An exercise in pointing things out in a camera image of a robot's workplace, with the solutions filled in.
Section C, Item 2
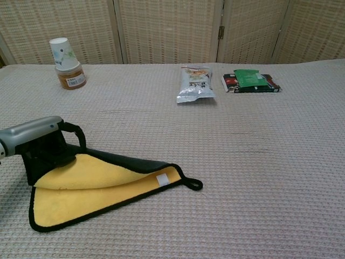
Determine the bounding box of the amber jar with label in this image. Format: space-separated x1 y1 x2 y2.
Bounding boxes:
55 63 87 90

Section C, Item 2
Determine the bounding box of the dark red black packet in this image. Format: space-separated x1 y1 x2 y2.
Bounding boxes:
221 73 283 94

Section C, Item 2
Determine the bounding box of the beige woven tablecloth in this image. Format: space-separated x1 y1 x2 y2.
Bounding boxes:
0 59 345 259

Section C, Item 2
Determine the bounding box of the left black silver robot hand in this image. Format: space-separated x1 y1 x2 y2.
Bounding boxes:
0 115 87 166

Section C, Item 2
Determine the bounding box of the silver snack bag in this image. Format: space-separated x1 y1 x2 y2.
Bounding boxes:
176 64 217 104

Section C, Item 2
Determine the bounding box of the woven folding screen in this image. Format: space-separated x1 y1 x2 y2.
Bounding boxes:
0 0 345 65

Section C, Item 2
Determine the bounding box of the green packet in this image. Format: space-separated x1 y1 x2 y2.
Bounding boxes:
233 69 268 88

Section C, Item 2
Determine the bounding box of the yellow cloth with black trim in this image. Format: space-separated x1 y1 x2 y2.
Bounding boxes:
21 144 203 233

